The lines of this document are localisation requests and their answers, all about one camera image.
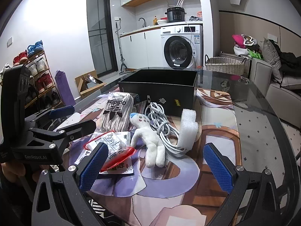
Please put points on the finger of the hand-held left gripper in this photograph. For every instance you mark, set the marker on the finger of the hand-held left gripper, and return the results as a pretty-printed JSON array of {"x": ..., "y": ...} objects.
[
  {"x": 75, "y": 127},
  {"x": 62, "y": 111}
]

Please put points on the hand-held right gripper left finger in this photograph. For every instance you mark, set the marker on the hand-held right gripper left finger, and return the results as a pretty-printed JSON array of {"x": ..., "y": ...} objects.
[{"x": 93, "y": 167}]

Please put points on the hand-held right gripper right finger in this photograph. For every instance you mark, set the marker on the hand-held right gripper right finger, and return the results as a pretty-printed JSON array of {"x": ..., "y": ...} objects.
[{"x": 217, "y": 167}]

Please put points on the white red-edged packet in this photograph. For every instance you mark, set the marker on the white red-edged packet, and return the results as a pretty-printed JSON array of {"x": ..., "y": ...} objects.
[
  {"x": 120, "y": 165},
  {"x": 110, "y": 139}
]

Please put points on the white plush doll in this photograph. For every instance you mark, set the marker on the white plush doll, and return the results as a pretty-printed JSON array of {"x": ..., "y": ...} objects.
[{"x": 145, "y": 136}]

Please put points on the black storage box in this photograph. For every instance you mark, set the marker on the black storage box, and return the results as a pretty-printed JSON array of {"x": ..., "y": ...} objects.
[{"x": 164, "y": 98}]

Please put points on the person's left hand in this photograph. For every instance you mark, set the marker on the person's left hand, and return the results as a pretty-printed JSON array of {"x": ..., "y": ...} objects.
[{"x": 10, "y": 172}]

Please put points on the purple yoga mat bag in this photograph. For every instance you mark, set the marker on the purple yoga mat bag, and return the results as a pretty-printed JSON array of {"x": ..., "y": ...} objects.
[{"x": 64, "y": 89}]

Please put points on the cardboard box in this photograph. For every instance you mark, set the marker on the cardboard box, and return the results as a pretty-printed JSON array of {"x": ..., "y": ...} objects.
[{"x": 90, "y": 87}]

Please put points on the shoe rack with shoes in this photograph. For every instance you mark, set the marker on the shoe rack with shoes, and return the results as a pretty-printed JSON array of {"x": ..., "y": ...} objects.
[{"x": 37, "y": 66}]

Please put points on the wooden shoe rack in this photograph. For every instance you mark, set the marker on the wooden shoe rack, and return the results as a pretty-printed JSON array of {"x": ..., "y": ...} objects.
[{"x": 45, "y": 70}]

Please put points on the printed table mat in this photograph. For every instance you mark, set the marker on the printed table mat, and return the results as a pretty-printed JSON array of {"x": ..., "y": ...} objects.
[{"x": 178, "y": 188}]

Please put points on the white foam piece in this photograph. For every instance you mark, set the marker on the white foam piece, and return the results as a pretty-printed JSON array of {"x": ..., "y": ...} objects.
[{"x": 188, "y": 127}]

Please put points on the patterned floor rug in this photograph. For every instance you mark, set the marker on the patterned floor rug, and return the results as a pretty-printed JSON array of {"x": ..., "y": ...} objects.
[{"x": 263, "y": 146}]

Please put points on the flat mop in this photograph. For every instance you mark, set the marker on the flat mop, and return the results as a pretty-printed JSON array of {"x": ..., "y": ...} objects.
[{"x": 122, "y": 62}]

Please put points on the dark glass door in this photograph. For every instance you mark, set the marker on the dark glass door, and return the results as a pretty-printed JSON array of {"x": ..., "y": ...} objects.
[{"x": 101, "y": 35}]

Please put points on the white counter cabinet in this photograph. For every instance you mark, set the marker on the white counter cabinet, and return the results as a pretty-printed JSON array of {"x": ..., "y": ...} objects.
[{"x": 138, "y": 49}]

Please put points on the wicker basket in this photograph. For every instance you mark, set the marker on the wicker basket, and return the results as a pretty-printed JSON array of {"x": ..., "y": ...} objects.
[{"x": 225, "y": 66}]

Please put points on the grey sofa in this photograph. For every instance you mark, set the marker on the grey sofa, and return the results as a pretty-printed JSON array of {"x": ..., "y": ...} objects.
[{"x": 261, "y": 73}]

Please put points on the grey flat pillow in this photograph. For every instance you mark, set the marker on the grey flat pillow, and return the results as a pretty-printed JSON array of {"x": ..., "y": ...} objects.
[{"x": 292, "y": 81}]

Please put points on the grey upright pillow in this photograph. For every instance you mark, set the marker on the grey upright pillow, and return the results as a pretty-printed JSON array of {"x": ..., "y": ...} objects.
[{"x": 271, "y": 58}]

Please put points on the kitchen faucet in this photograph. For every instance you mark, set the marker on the kitchen faucet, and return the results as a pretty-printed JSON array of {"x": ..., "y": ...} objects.
[{"x": 143, "y": 21}]

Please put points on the pile of colourful clothes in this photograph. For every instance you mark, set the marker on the pile of colourful clothes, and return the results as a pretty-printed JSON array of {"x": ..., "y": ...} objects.
[{"x": 244, "y": 44}]

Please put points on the black jacket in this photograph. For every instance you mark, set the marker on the black jacket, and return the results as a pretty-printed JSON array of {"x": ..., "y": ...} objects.
[{"x": 289, "y": 61}]

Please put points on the yellow bottle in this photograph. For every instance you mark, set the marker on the yellow bottle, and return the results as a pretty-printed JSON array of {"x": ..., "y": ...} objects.
[{"x": 155, "y": 21}]

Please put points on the white washing machine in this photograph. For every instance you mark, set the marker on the white washing machine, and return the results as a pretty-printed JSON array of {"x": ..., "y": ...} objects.
[{"x": 185, "y": 40}]

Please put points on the white bowl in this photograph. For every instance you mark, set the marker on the white bowl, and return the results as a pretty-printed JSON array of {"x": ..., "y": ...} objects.
[{"x": 162, "y": 22}]

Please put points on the black pressure cooker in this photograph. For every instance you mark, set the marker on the black pressure cooker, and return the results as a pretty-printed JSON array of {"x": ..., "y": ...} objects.
[{"x": 176, "y": 15}]

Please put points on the crumpled cloth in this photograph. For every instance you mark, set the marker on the crumpled cloth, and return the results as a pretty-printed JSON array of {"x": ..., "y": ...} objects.
[{"x": 195, "y": 18}]

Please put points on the white router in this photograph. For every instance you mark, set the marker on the white router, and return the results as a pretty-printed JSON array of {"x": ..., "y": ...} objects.
[{"x": 176, "y": 2}]

